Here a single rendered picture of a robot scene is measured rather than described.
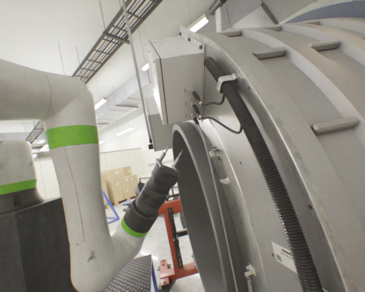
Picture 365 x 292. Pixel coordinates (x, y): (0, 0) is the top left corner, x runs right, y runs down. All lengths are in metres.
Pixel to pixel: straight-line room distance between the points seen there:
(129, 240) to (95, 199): 0.18
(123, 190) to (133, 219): 7.37
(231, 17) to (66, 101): 3.88
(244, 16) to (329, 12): 3.27
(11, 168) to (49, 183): 7.40
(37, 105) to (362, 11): 0.82
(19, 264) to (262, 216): 0.68
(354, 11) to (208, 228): 1.14
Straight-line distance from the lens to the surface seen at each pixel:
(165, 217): 2.01
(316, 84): 0.39
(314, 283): 0.30
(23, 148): 0.86
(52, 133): 0.50
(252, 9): 4.04
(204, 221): 1.30
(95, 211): 0.51
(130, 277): 1.70
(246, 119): 0.29
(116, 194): 7.80
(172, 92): 0.50
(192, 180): 1.27
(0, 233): 0.78
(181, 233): 2.05
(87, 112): 0.51
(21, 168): 0.84
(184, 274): 2.26
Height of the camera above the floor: 1.42
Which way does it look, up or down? 2 degrees up
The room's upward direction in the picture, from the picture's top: 11 degrees counter-clockwise
